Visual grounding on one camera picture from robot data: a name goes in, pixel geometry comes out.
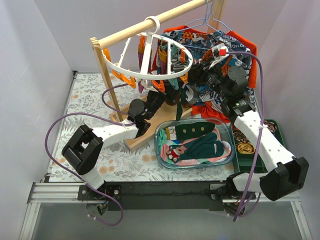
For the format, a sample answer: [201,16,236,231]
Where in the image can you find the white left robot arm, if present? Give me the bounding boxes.
[61,89,184,200]

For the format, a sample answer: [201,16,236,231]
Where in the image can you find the purple yellow-cuff sock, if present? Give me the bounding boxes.
[138,42,152,81]

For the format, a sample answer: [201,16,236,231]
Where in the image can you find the wooden drying rack stand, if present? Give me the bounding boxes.
[89,0,227,153]

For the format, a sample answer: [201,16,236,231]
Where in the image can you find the yellow orange clothespin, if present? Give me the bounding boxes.
[102,48,112,62]

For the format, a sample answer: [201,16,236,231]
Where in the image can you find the clear glass sock container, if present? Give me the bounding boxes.
[154,117,235,170]

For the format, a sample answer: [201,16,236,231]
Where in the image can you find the white round sock hanger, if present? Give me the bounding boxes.
[101,16,193,88]

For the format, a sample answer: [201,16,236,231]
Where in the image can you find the purple cable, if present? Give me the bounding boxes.
[224,51,266,223]
[44,83,141,227]

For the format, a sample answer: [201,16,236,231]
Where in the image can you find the teal clothespin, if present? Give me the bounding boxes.
[168,78,180,91]

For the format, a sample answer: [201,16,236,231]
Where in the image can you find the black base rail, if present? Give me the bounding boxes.
[77,181,241,212]

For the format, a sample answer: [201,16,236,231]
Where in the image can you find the reindeer sock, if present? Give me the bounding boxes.
[166,145,187,163]

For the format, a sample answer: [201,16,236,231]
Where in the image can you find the patterned blue orange shorts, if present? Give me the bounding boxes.
[144,29,257,121]

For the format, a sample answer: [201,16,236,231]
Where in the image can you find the floral table mat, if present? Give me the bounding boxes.
[49,73,235,182]

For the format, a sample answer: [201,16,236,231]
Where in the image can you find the brown striped-cuff sock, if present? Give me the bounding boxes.
[164,85,181,106]

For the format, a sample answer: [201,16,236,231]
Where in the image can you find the dark green compartment tray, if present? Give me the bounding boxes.
[232,119,286,173]

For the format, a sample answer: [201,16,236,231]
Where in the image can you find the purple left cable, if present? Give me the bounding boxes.
[44,83,141,227]

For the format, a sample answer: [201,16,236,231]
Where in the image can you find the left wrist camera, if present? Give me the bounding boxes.
[138,79,155,94]

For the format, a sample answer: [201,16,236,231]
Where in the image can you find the dark teal sock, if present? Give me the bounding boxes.
[177,132,225,162]

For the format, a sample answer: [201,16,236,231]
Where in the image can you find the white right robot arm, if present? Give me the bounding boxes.
[188,61,309,201]

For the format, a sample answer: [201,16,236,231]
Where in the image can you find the green sock yellow dots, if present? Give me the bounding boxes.
[175,88,186,121]

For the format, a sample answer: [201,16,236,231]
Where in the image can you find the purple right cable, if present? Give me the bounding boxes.
[224,51,266,223]

